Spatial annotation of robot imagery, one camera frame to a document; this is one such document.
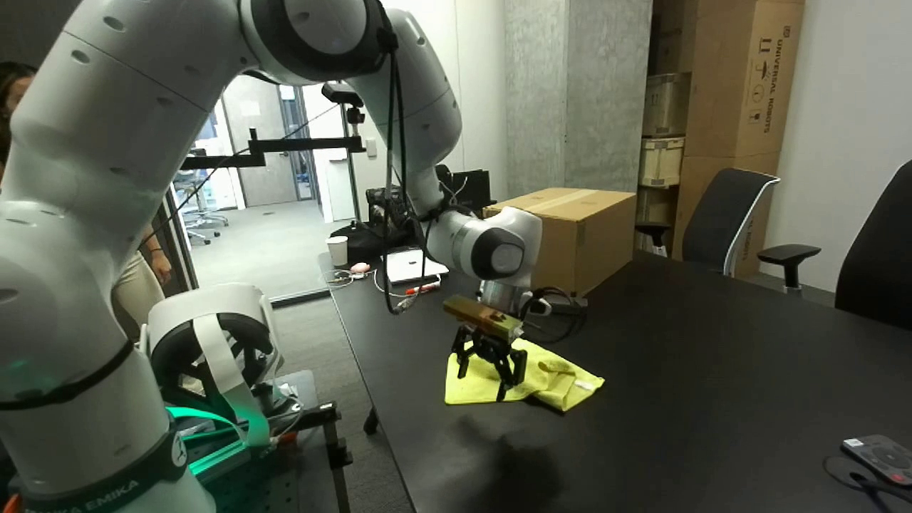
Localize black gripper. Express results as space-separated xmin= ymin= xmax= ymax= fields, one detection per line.
xmin=446 ymin=326 xmax=532 ymax=405

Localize yellow towel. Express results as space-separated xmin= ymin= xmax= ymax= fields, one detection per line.
xmin=442 ymin=337 xmax=609 ymax=415

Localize grey remote control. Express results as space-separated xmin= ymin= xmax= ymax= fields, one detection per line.
xmin=549 ymin=291 xmax=593 ymax=320

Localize small white carton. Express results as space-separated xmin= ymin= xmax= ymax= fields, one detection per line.
xmin=637 ymin=135 xmax=686 ymax=192

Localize large black office chair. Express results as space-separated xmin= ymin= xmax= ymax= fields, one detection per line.
xmin=681 ymin=166 xmax=823 ymax=294

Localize black boom stand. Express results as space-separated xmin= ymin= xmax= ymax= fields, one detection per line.
xmin=180 ymin=81 xmax=369 ymax=232

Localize grey carton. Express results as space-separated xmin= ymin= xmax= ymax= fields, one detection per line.
xmin=644 ymin=68 xmax=696 ymax=139

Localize tall brown cardboard box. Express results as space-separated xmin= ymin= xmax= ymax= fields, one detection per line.
xmin=652 ymin=0 xmax=807 ymax=280

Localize tan wrist camera block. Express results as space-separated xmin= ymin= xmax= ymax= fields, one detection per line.
xmin=442 ymin=294 xmax=526 ymax=343

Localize black metal cart frame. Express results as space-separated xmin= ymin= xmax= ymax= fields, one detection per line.
xmin=267 ymin=397 xmax=382 ymax=513

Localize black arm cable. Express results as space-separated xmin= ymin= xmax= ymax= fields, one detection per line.
xmin=375 ymin=25 xmax=425 ymax=320

